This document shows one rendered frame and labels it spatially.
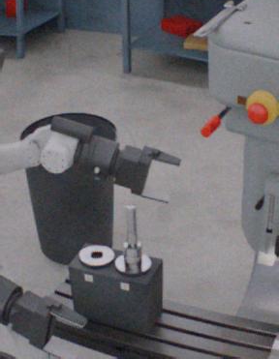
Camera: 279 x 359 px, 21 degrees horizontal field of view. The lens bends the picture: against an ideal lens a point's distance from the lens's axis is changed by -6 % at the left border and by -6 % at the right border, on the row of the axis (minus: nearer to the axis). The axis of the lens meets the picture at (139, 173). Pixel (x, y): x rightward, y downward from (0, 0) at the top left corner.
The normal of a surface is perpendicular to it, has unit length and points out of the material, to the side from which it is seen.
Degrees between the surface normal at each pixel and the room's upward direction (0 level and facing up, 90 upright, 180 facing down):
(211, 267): 0
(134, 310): 90
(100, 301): 90
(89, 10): 90
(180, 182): 0
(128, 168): 96
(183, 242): 0
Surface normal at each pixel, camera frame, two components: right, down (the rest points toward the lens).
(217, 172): -0.02, -0.86
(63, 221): -0.13, 0.56
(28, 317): -0.39, 0.38
